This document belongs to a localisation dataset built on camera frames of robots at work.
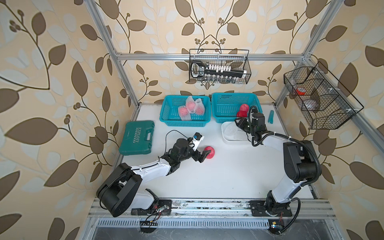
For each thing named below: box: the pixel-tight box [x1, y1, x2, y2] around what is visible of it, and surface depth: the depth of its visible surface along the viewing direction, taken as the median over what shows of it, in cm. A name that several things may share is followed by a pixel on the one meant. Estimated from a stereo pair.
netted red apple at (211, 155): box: [204, 146, 216, 160], surface depth 91 cm
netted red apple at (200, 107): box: [195, 98, 205, 116], surface depth 110 cm
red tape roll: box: [296, 87, 306, 96], surface depth 84 cm
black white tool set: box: [190, 61, 247, 79], surface depth 84 cm
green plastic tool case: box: [119, 120, 155, 156], surface depth 98 cm
